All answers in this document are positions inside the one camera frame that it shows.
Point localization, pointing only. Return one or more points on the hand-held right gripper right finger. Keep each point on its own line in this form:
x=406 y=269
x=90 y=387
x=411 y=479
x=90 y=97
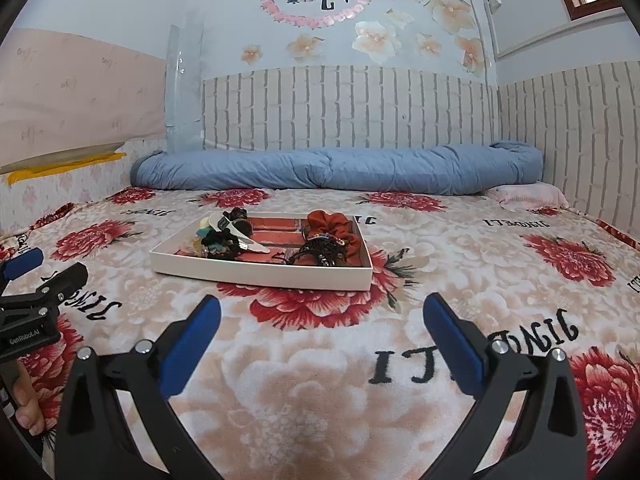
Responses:
x=452 y=345

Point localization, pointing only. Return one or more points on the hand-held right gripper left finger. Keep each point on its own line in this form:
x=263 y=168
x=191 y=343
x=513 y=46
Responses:
x=192 y=345

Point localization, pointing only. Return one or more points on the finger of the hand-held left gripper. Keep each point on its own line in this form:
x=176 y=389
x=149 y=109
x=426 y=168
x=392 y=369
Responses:
x=65 y=277
x=22 y=262

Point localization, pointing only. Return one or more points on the white tray with red lining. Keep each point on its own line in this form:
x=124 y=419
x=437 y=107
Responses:
x=260 y=272

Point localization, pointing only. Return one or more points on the rust red scrunchie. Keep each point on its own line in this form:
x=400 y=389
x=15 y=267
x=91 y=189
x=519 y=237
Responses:
x=330 y=225

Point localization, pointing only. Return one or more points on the person's left hand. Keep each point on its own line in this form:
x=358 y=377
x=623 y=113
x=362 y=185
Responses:
x=27 y=400

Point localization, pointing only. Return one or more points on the yellow tape strip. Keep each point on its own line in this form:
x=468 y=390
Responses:
x=50 y=170

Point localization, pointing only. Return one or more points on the floral printed blanket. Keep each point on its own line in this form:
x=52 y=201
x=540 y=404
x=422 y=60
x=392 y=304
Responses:
x=300 y=385

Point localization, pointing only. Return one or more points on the pink pillow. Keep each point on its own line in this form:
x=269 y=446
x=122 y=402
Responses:
x=530 y=195

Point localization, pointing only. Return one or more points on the pink padded headboard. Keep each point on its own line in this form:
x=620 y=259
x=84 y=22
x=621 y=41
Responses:
x=75 y=100

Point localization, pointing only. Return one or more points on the blue rolled quilt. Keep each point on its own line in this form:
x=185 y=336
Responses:
x=325 y=170

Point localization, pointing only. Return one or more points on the clear plastic sheet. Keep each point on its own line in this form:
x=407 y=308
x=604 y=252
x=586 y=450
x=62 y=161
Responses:
x=185 y=85

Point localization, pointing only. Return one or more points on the white wall pipe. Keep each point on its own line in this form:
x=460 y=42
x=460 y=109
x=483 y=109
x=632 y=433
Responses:
x=482 y=30

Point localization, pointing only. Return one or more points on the group of flower wall stickers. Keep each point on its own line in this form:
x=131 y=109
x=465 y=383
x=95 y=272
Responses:
x=375 y=37

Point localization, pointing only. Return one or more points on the white wall box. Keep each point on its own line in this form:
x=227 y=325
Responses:
x=495 y=2

